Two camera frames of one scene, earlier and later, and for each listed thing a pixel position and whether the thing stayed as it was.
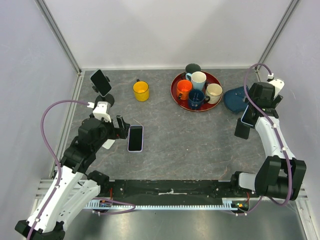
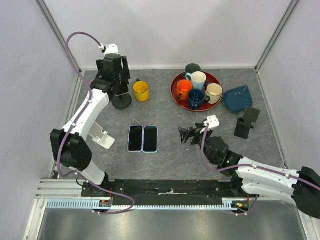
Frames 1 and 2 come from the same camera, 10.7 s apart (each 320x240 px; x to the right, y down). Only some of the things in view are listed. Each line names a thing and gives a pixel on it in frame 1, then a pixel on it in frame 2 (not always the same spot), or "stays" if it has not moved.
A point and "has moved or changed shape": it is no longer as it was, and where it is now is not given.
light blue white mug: [198, 79] stays
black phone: [100, 82] has moved or changed shape
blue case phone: [250, 115] to [150, 139]
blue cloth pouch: [234, 99] stays
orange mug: [183, 88] stays
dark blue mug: [196, 97] stays
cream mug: [213, 91] stays
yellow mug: [141, 89] stays
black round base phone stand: [108, 97] has moved or changed shape
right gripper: [276, 101] to [190, 132]
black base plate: [171, 190] stays
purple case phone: [135, 138] stays
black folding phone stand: [242, 130] stays
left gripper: [122, 132] to [100, 66]
